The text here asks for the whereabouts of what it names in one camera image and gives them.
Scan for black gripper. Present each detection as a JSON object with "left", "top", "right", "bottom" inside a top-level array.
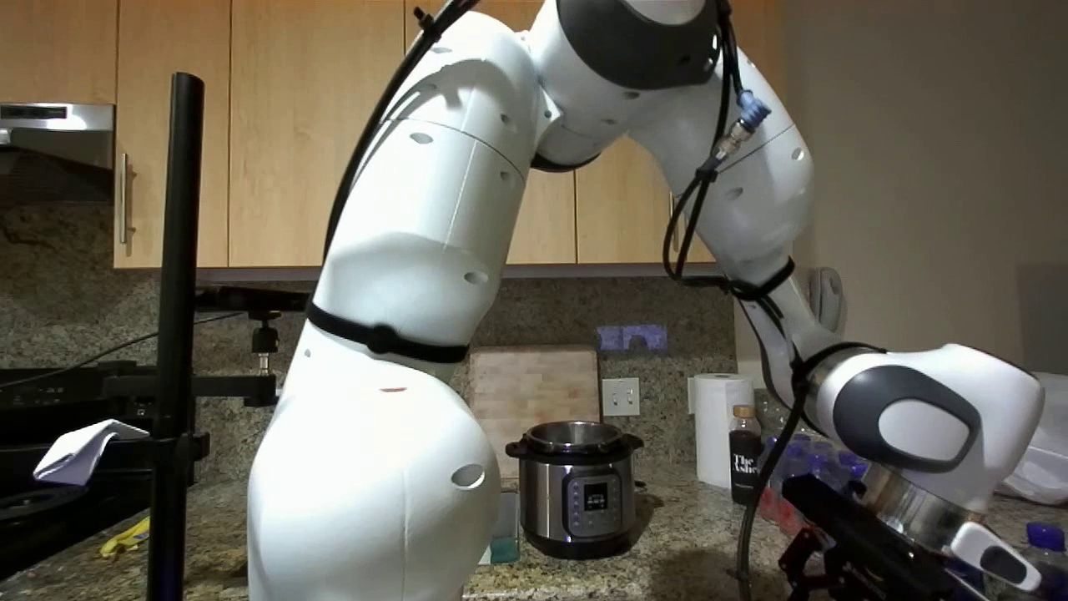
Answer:
[{"left": 774, "top": 524, "right": 897, "bottom": 601}]

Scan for steel pressure cooker base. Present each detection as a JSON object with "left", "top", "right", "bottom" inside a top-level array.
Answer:
[{"left": 505, "top": 418, "right": 646, "bottom": 562}]

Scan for dark glass bottle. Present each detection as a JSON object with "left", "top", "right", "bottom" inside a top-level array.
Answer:
[{"left": 729, "top": 405, "right": 768, "bottom": 506}]

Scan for white paper towel roll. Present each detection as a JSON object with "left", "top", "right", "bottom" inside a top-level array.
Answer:
[{"left": 686, "top": 373, "right": 758, "bottom": 491}]

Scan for clear teal container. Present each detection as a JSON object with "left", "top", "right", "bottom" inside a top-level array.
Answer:
[{"left": 488, "top": 487, "right": 528, "bottom": 569}]

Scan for wooden cutting board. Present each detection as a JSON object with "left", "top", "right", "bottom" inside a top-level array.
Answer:
[{"left": 463, "top": 347, "right": 604, "bottom": 483}]

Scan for small yellow object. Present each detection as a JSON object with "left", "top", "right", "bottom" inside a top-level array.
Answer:
[{"left": 97, "top": 514, "right": 152, "bottom": 563}]

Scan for light wooden upper cabinets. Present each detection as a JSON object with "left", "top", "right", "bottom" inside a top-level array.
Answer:
[{"left": 0, "top": 0, "right": 780, "bottom": 274}]

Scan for white cloth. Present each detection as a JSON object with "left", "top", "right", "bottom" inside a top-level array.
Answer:
[{"left": 30, "top": 418, "right": 150, "bottom": 491}]

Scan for black stove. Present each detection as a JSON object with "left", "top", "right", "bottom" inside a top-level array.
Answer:
[{"left": 0, "top": 364, "right": 161, "bottom": 578}]

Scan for steel range hood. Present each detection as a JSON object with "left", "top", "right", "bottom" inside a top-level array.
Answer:
[{"left": 0, "top": 100, "right": 118, "bottom": 172}]

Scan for white wall outlet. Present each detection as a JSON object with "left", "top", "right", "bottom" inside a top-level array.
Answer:
[{"left": 601, "top": 373, "right": 644, "bottom": 422}]

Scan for black arm strap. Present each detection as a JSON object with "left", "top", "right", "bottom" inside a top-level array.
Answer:
[{"left": 303, "top": 302, "right": 473, "bottom": 368}]

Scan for black camera on mount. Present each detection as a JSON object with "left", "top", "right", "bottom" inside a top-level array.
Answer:
[{"left": 196, "top": 284, "right": 316, "bottom": 358}]

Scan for black camera stand pole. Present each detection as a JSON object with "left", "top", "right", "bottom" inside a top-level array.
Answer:
[{"left": 148, "top": 70, "right": 211, "bottom": 601}]

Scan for metal cabinet handle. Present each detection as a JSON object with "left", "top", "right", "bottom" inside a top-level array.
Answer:
[{"left": 118, "top": 149, "right": 141, "bottom": 256}]

